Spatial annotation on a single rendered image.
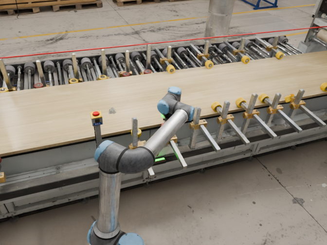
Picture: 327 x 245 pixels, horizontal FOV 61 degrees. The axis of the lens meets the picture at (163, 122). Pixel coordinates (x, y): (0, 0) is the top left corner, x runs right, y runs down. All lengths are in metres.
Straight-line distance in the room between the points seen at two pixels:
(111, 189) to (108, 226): 0.27
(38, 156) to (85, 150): 0.35
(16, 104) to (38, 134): 0.48
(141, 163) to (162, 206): 1.59
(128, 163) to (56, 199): 1.60
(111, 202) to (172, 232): 1.29
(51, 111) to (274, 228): 2.27
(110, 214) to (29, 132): 1.06
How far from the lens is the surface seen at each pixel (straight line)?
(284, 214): 3.11
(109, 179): 1.39
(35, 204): 2.81
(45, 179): 2.25
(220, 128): 2.37
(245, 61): 3.37
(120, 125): 2.26
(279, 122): 3.08
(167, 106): 1.70
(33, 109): 2.57
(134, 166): 1.28
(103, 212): 1.56
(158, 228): 2.72
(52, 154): 2.34
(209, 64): 3.12
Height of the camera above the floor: 2.37
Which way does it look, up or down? 40 degrees down
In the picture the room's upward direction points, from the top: 4 degrees clockwise
